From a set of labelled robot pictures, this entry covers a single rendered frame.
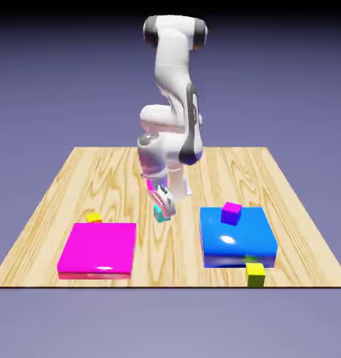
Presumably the large magenta box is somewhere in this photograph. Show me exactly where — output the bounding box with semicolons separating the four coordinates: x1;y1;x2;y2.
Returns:
57;222;138;280

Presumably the small teal cube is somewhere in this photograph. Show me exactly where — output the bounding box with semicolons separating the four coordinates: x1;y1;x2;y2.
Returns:
153;203;171;224

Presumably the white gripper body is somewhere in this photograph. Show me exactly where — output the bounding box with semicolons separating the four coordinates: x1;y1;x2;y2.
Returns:
151;185;177;217

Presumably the small purple cube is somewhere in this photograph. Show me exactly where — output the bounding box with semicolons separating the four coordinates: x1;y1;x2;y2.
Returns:
220;201;242;227

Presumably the large blue box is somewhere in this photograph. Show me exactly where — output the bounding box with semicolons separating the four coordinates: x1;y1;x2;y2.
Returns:
199;206;279;269

